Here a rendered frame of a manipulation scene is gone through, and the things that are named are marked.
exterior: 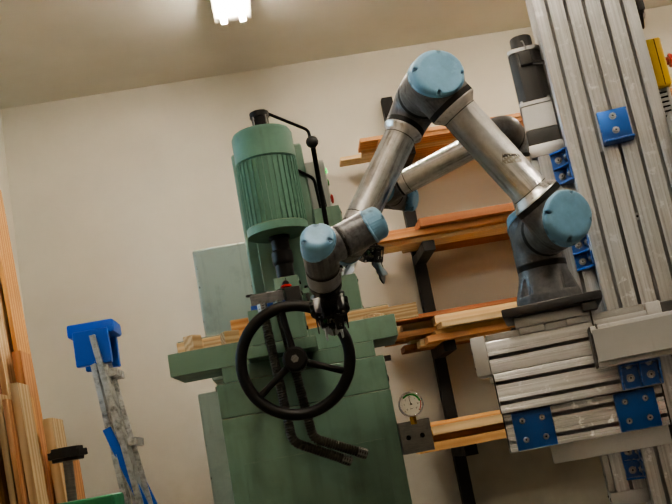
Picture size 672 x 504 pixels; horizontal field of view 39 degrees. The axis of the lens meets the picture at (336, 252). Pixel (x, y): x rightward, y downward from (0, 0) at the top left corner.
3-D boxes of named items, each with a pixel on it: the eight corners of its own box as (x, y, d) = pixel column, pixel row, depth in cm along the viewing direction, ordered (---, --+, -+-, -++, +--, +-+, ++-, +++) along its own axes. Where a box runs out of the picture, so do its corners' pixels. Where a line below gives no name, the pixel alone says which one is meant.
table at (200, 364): (162, 375, 239) (158, 351, 240) (183, 383, 269) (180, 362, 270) (401, 330, 240) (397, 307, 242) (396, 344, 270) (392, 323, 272)
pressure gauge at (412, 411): (402, 426, 239) (396, 393, 240) (401, 426, 242) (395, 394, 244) (427, 421, 239) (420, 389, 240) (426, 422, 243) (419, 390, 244)
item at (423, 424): (403, 455, 240) (397, 423, 242) (401, 454, 252) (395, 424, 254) (437, 449, 240) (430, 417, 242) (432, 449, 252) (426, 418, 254)
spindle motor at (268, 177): (244, 235, 264) (227, 129, 270) (251, 248, 281) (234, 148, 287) (308, 223, 264) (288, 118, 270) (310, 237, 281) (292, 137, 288)
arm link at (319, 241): (345, 236, 198) (309, 254, 195) (350, 270, 206) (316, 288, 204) (325, 213, 202) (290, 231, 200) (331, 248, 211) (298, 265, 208)
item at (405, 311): (205, 355, 265) (203, 340, 266) (206, 355, 267) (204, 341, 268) (418, 315, 266) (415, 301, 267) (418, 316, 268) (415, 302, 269)
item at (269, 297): (251, 310, 243) (247, 289, 244) (255, 316, 254) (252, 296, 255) (302, 301, 243) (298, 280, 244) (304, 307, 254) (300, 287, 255)
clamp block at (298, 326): (251, 346, 240) (245, 311, 242) (256, 351, 253) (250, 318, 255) (309, 335, 241) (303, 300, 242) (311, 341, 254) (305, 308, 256)
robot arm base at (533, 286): (582, 301, 230) (572, 261, 232) (584, 294, 216) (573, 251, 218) (519, 314, 233) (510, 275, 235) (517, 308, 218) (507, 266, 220)
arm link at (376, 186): (398, 82, 236) (314, 255, 222) (409, 63, 225) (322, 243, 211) (439, 104, 237) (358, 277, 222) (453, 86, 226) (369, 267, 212)
